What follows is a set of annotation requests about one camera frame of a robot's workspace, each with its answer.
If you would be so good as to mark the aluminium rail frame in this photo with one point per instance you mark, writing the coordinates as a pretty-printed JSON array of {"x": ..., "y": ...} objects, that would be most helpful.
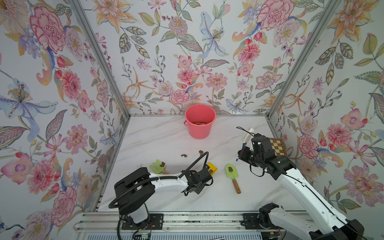
[{"x": 181, "y": 226}]

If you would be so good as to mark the pink plastic bucket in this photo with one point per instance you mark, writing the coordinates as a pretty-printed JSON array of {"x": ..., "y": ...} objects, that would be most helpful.
[{"x": 199, "y": 120}]

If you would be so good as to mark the brown white chessboard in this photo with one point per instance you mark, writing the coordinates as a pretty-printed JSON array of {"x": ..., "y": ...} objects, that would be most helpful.
[{"x": 279, "y": 147}]

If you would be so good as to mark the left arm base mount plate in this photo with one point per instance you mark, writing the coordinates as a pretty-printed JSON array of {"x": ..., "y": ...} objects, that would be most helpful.
[{"x": 153, "y": 222}]

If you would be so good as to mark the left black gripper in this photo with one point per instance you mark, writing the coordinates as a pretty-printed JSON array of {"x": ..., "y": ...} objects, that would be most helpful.
[{"x": 198, "y": 190}]

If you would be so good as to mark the white blue brush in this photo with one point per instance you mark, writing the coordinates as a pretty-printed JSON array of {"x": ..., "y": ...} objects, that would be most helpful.
[{"x": 246, "y": 153}]

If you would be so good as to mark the green trowel wooden handle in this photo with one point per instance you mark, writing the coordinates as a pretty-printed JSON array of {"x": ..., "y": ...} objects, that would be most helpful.
[{"x": 232, "y": 173}]

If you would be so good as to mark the green hand rake wooden handle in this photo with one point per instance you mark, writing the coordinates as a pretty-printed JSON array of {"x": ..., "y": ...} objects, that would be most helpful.
[{"x": 159, "y": 167}]

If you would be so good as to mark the yellow scoop wooden handle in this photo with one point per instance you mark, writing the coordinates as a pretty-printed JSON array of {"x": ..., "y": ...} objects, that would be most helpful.
[{"x": 211, "y": 168}]

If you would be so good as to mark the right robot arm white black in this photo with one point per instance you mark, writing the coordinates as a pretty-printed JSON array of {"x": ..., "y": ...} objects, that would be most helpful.
[{"x": 328, "y": 223}]

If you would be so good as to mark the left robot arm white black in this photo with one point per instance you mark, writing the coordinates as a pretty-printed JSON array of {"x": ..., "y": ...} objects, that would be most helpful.
[{"x": 134, "y": 190}]

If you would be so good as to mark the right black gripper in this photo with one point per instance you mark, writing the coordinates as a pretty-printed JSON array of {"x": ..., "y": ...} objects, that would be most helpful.
[{"x": 243, "y": 156}]

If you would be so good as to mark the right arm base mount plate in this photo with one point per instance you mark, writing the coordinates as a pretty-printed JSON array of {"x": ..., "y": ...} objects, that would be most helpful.
[{"x": 253, "y": 221}]

